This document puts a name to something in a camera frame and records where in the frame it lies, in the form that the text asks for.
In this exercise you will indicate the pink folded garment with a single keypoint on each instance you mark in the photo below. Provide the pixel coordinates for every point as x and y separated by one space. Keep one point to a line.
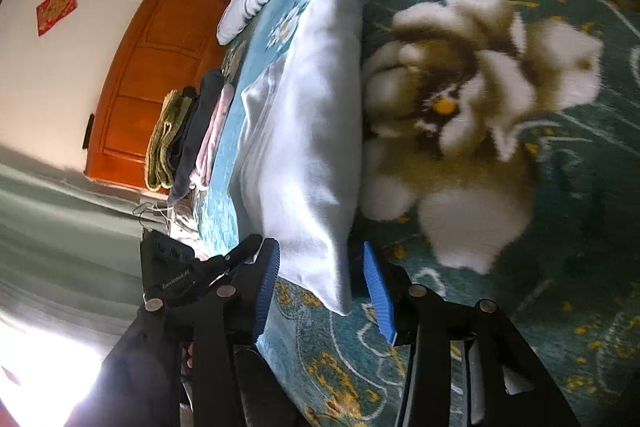
212 142

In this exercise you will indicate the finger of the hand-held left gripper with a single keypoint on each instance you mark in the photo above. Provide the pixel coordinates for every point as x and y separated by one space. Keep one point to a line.
235 257

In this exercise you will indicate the dark navy folded garment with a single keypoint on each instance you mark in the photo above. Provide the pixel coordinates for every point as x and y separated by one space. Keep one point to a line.
205 117

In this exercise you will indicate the red wall poster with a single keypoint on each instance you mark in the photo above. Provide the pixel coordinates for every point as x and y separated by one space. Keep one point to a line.
57 7

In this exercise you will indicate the orange wooden headboard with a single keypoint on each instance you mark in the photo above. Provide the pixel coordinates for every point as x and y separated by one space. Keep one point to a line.
150 82

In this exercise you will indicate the light blue t-shirt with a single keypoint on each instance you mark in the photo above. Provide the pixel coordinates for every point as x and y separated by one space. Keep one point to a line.
300 132

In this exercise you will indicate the grey-green curtain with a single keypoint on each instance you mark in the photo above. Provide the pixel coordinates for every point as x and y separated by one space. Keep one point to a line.
60 232

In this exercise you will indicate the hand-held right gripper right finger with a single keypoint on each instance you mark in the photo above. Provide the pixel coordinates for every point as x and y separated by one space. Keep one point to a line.
377 297

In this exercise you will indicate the person's left hand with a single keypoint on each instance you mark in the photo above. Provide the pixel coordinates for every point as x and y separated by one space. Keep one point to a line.
189 357

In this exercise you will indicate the black folded garment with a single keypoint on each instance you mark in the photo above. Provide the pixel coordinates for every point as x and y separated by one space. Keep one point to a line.
182 147

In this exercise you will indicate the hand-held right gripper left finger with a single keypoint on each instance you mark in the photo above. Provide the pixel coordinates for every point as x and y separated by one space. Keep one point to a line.
265 292

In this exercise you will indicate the olive folded garment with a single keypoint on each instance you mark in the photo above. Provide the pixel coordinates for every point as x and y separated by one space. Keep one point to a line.
162 142

